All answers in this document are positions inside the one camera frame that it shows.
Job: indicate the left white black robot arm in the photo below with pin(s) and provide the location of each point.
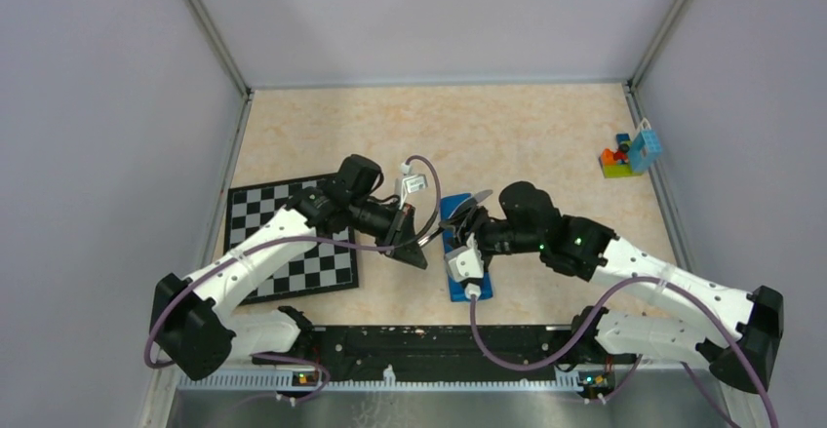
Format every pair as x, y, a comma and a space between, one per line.
192, 325

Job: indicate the blue satin napkin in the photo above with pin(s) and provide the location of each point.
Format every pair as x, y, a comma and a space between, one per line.
488, 291

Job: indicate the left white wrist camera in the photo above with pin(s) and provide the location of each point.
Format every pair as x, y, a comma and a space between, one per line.
408, 183

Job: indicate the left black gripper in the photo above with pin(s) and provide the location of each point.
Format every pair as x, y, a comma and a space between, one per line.
401, 235

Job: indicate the aluminium front rail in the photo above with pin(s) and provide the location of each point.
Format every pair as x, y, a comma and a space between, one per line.
520, 345

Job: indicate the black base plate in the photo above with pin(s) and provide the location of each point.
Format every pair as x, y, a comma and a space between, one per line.
429, 354

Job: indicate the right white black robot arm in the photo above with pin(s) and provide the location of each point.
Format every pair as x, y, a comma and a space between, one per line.
735, 332

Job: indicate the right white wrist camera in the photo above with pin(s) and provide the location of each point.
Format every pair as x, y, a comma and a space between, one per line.
466, 271

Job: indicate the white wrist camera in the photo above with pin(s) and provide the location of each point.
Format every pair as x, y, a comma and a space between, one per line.
466, 271
408, 183

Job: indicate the colourful toy block set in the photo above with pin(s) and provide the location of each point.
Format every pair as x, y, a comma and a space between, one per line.
632, 155

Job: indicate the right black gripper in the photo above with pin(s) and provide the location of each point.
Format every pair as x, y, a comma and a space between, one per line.
480, 216

